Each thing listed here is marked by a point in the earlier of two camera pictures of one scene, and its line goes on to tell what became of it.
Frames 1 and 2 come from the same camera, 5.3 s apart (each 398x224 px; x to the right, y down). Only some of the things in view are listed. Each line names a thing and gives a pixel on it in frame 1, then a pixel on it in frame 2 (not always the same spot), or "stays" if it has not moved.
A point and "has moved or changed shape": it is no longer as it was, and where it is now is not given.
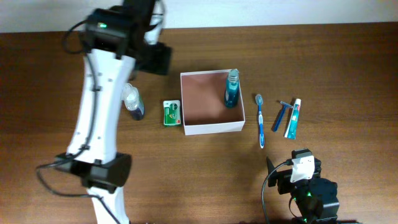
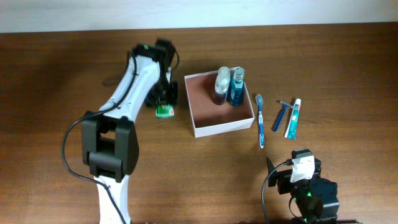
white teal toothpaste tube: (291, 131) stays
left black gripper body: (160, 59) to (165, 98)
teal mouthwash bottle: (232, 89) has moved or changed shape
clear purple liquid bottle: (132, 101) has moved or changed shape
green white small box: (171, 112) to (165, 111)
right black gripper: (280, 179) stays
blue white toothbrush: (259, 101) stays
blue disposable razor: (283, 112) stays
